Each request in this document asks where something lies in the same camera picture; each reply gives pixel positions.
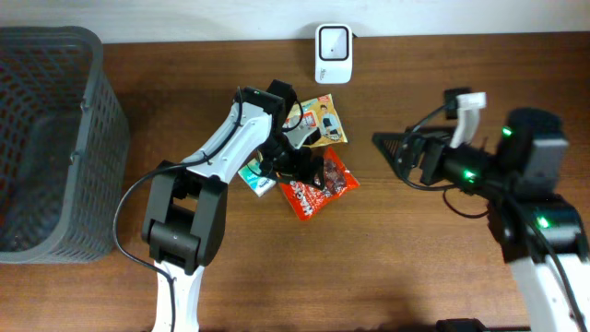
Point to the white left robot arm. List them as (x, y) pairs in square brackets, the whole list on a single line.
[(186, 210)]

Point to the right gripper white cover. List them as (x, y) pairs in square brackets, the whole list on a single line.
[(390, 148)]

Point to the grey plastic mesh basket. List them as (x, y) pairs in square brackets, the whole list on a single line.
[(64, 144)]

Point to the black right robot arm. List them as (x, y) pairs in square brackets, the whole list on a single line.
[(541, 235)]

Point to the red snack bag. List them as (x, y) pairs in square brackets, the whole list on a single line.
[(307, 200)]

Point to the white barcode scanner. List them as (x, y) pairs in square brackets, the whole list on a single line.
[(333, 54)]

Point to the small green tissue pack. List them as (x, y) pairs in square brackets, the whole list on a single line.
[(254, 178)]

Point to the beige wet wipes pack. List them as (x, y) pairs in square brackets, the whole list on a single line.
[(314, 123)]

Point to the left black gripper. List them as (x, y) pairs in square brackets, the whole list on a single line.
[(298, 165)]

